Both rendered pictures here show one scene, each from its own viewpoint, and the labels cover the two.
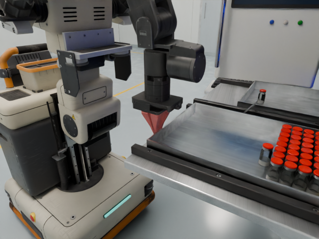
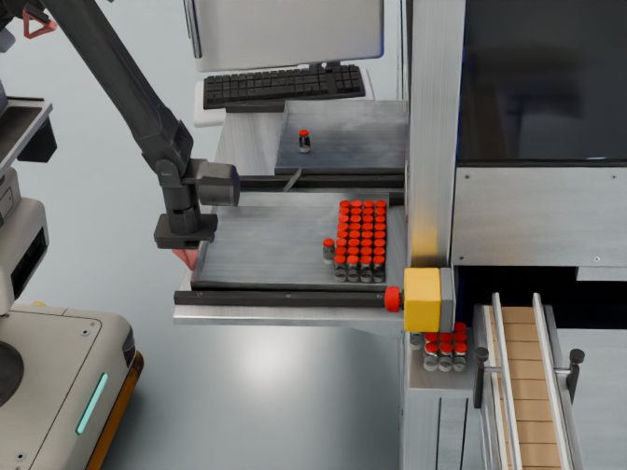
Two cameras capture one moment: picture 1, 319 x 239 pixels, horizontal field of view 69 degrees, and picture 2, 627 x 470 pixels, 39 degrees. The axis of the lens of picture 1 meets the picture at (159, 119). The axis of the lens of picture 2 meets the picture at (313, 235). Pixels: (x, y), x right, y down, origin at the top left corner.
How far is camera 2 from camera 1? 1.08 m
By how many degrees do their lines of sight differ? 25
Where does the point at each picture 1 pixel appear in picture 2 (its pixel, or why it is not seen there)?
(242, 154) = (304, 257)
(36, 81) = not seen: outside the picture
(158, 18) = (182, 157)
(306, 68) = (365, 25)
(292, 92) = (348, 110)
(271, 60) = (300, 21)
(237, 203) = (314, 315)
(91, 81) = not seen: outside the picture
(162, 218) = (176, 395)
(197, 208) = (239, 349)
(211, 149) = (267, 262)
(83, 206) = (26, 433)
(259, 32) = not seen: outside the picture
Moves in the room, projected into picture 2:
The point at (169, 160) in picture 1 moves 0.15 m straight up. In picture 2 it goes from (229, 297) to (220, 230)
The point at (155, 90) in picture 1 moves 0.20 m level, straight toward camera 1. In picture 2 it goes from (188, 223) to (238, 293)
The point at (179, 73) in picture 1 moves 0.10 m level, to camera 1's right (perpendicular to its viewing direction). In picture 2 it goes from (217, 202) to (272, 184)
